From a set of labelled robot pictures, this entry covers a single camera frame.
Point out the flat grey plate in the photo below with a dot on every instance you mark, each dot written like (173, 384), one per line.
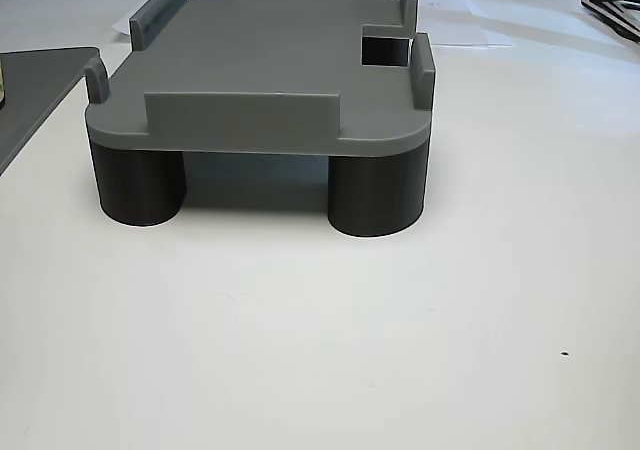
(30, 95)

